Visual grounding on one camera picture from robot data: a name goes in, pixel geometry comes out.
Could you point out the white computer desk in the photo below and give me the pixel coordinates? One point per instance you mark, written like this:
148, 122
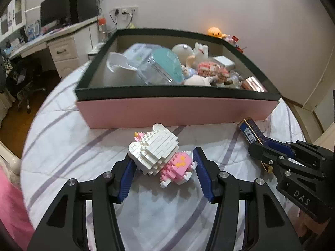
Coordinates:
68, 47

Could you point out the blue yellow small box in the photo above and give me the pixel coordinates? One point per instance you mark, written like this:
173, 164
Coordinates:
252, 133

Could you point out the snack bag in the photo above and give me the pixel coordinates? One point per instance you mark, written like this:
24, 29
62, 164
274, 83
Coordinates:
130, 25

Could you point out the pink bedding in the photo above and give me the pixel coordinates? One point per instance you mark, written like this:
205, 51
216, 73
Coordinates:
13, 213

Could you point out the orange octopus plush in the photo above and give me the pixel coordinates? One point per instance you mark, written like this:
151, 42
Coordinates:
216, 32

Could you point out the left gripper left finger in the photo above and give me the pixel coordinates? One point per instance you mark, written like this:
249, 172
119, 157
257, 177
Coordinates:
63, 226

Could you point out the wall power outlet strip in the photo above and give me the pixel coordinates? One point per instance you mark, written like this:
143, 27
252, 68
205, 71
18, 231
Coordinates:
126, 10

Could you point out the black office chair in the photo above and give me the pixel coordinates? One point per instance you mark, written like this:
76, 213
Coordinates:
21, 78

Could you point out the black computer monitor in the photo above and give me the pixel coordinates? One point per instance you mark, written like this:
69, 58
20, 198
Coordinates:
54, 14

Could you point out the white pink block cat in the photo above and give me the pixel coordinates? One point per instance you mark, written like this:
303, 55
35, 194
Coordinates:
157, 153

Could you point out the white cup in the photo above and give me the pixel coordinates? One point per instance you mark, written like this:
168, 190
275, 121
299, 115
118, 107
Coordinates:
119, 72

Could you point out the white glass door cabinet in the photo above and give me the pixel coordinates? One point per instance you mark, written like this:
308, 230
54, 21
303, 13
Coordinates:
13, 18

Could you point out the clear plastic card box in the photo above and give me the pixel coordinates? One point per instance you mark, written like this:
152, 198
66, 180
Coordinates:
138, 52

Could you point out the orange lid water bottle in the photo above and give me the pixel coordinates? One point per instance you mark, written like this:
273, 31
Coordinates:
102, 29

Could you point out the red cartoon storage box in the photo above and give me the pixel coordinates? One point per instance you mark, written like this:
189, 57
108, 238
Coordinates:
241, 50

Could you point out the pink storage box black rim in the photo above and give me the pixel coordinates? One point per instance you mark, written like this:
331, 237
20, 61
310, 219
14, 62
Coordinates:
144, 105

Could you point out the pink pastel block figure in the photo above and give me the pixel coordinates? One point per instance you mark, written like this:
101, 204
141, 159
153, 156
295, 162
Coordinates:
214, 71

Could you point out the white piggy bank figurine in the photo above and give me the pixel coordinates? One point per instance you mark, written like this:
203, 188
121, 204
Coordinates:
183, 51

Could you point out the white power adapter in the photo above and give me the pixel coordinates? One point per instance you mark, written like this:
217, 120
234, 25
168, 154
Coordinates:
226, 62

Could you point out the person right hand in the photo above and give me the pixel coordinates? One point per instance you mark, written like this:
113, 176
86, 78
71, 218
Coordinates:
306, 223

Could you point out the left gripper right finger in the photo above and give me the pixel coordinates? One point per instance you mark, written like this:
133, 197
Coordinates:
267, 226

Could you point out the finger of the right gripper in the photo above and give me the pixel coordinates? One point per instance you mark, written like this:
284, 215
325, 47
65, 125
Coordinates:
304, 153
276, 160

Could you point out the rose gold metal canister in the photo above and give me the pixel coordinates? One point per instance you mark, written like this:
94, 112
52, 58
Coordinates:
253, 84

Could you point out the small doll blue dress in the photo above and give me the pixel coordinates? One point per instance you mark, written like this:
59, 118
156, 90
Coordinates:
195, 75

